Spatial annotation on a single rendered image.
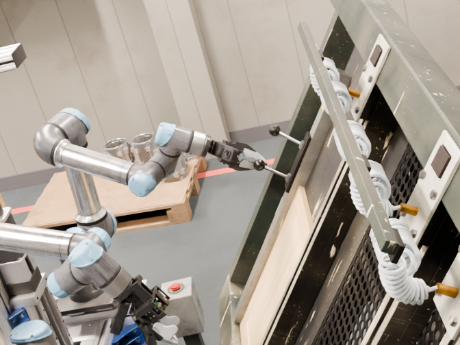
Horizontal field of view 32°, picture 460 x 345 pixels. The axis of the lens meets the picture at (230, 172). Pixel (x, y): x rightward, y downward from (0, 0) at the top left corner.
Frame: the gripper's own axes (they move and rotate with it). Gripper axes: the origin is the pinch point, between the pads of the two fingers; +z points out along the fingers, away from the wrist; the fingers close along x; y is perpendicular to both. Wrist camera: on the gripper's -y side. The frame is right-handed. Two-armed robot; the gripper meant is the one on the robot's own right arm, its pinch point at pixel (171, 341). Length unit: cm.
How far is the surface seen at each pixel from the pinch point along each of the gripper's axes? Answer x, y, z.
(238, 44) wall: 392, -43, 38
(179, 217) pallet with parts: 288, -123, 79
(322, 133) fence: 62, 50, 3
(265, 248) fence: 59, 10, 22
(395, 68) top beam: 4, 87, -22
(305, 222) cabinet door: 40, 34, 13
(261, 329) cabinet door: 35.2, 0.8, 32.8
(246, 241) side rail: 82, -3, 27
